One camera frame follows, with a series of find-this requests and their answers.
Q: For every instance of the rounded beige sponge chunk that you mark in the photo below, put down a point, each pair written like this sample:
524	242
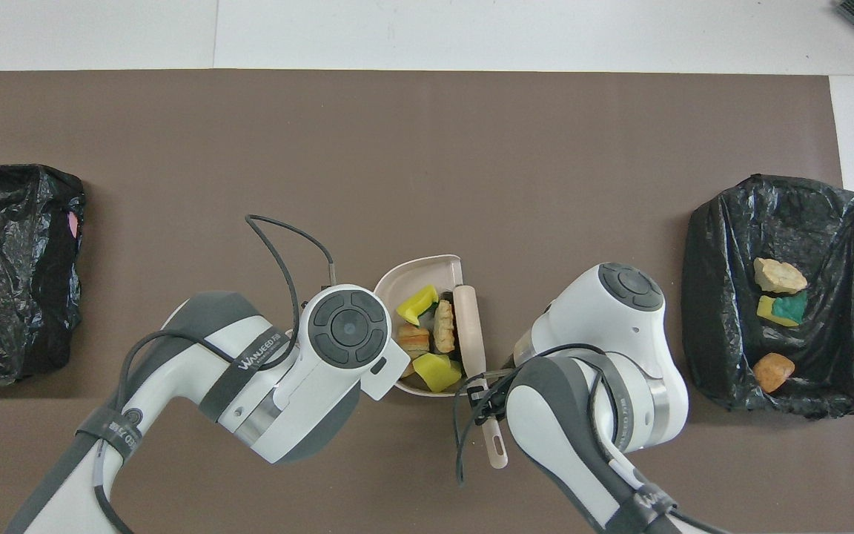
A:
779	276

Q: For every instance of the notched yellow sponge piece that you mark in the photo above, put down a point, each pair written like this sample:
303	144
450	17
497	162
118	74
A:
775	311

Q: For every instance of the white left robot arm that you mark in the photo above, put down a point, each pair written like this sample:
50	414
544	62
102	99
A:
197	371

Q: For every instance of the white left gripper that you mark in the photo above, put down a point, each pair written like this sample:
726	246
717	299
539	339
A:
386	377

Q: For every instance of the black bagged bin pink mark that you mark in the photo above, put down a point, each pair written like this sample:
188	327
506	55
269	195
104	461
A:
4	282

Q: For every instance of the orange brown sponge chunk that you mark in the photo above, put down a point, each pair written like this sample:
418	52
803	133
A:
773	372

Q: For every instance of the brown table mat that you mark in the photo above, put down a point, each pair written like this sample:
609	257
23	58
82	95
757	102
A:
427	148

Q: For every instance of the beige hand brush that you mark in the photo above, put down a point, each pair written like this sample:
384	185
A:
469	326

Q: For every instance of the beige plastic dustpan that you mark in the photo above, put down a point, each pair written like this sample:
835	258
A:
397	285

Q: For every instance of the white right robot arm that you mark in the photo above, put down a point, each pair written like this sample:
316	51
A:
620	334

